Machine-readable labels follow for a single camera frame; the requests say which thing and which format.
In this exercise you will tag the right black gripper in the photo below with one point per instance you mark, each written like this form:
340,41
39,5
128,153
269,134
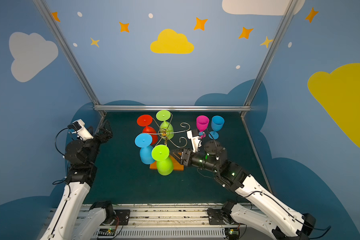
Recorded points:
185,157

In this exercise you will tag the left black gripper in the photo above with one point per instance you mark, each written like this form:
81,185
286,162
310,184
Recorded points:
103,133

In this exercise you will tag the green wine glass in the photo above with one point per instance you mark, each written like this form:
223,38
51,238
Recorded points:
166,129
161,154

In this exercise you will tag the pink wine glass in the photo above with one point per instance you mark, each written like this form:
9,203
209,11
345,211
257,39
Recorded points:
202,125

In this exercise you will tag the blue wine glass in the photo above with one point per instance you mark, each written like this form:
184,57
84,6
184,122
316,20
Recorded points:
143,141
217,124

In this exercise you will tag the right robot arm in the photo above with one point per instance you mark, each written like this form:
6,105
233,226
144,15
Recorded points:
275,219

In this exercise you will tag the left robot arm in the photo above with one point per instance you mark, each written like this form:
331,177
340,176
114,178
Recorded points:
81,154

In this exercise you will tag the orange wooden rack base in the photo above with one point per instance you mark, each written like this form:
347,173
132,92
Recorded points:
177,166

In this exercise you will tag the red wine glass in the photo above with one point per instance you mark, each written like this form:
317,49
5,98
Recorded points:
145,121

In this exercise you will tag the right circuit board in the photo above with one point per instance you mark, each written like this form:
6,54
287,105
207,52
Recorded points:
232,234

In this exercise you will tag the circuit board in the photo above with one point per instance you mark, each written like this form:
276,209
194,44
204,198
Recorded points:
232,234
106,233

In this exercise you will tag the left circuit board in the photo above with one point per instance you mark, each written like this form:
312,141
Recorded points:
106,233

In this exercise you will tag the left floor edge rail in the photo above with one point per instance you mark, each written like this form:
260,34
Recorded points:
99,126

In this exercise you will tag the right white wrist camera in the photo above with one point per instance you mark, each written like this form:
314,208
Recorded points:
195,138

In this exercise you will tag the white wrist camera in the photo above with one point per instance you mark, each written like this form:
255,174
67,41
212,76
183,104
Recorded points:
78,127
195,138

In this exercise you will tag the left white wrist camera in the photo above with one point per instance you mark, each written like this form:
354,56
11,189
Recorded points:
78,127

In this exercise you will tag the gold wire glass rack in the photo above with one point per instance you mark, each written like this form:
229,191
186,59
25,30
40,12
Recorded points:
182,140

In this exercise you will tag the aluminium frame back bar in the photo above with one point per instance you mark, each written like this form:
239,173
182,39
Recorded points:
136,108

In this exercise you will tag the aluminium frame left post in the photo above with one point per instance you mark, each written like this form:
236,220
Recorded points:
52,24

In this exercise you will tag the aluminium frame post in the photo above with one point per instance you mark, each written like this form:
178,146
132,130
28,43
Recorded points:
278,37
52,24

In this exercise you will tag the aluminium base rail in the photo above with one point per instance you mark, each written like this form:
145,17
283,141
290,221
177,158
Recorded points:
172,216

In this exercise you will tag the aluminium frame right post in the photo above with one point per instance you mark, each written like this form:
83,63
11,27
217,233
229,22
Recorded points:
278,37

